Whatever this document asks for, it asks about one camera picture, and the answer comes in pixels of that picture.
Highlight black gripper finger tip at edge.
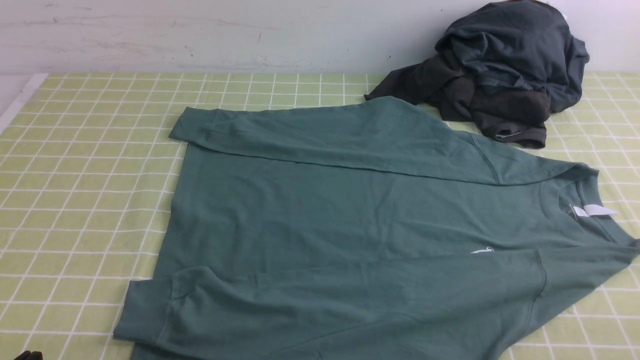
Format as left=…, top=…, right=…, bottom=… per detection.
left=14, top=350, right=43, bottom=360

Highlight green long-sleeve shirt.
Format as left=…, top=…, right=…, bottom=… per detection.
left=113, top=96, right=639, bottom=360

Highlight green checkered tablecloth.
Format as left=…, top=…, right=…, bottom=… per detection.
left=0, top=71, right=640, bottom=360

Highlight dark grey crumpled garment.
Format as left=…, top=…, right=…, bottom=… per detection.
left=365, top=0, right=590, bottom=150

